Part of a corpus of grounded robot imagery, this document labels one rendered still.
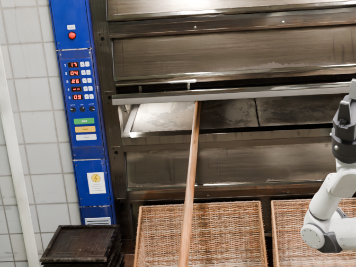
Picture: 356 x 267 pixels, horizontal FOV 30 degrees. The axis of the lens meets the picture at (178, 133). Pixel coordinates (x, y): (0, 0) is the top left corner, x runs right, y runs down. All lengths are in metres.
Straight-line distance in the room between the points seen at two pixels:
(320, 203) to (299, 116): 1.21
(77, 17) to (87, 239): 0.95
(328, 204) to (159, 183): 1.26
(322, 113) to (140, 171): 0.87
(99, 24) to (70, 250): 0.96
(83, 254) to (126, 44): 0.90
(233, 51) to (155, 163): 0.62
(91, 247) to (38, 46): 0.88
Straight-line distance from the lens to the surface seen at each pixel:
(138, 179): 3.02
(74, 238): 2.97
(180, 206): 3.04
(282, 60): 2.81
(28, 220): 3.21
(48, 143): 3.03
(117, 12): 2.77
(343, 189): 1.81
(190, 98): 2.70
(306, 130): 2.93
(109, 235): 2.95
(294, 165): 2.99
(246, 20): 2.77
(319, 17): 2.80
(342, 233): 1.91
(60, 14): 2.81
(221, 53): 2.80
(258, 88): 2.70
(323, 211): 1.91
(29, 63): 2.93
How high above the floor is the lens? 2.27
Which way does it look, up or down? 22 degrees down
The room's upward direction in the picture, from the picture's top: 5 degrees counter-clockwise
